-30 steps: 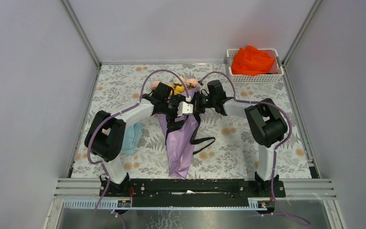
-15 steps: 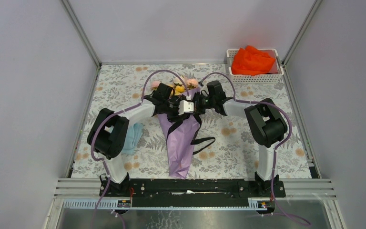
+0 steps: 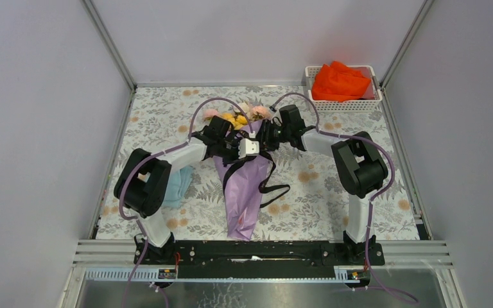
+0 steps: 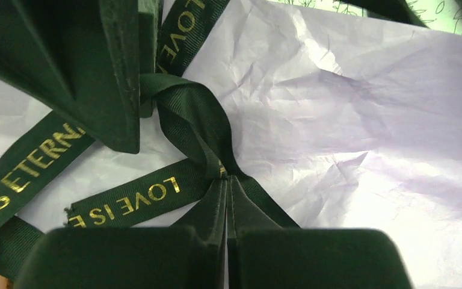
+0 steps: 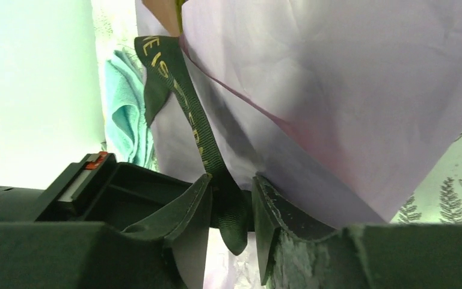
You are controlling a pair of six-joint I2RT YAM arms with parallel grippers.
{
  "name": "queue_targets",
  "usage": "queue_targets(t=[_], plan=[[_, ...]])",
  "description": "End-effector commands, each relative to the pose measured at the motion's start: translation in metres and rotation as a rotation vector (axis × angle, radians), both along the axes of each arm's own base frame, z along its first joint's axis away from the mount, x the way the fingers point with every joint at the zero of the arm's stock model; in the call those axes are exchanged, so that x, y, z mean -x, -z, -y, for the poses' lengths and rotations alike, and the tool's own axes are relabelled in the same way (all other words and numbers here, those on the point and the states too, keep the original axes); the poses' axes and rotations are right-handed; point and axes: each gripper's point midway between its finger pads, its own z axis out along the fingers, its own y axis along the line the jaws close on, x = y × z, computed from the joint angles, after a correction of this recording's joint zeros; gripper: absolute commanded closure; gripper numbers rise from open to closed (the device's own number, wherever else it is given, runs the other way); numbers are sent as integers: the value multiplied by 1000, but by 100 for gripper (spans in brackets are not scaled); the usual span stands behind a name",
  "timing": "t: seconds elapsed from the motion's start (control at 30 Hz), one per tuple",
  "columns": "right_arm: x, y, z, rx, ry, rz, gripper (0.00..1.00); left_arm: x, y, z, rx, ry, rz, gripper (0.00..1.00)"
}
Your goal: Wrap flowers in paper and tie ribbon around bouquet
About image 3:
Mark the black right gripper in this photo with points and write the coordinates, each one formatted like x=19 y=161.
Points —
x=264 y=135

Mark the white fake flower stem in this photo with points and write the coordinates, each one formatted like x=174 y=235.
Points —
x=245 y=107

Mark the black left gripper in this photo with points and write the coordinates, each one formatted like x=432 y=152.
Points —
x=235 y=142

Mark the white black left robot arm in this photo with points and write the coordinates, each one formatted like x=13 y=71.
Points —
x=142 y=184

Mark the pink fake flower stem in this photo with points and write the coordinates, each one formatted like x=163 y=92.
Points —
x=210 y=113
x=260 y=112

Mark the yellow fake flower stem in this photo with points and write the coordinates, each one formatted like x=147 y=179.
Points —
x=237 y=120

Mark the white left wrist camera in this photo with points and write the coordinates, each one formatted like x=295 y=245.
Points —
x=247 y=148

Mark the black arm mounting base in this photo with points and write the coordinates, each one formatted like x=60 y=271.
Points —
x=259 y=259

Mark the pink purple wrapping paper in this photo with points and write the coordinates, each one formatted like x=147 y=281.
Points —
x=242 y=196

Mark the light blue towel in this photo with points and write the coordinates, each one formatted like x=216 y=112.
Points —
x=177 y=187

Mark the orange cloth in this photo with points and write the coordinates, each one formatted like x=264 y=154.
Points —
x=338 y=82

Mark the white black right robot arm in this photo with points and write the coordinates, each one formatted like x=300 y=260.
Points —
x=360 y=166

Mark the floral patterned table mat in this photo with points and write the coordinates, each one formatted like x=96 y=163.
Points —
x=317 y=206

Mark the white perforated plastic basket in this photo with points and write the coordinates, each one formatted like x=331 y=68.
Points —
x=367 y=103

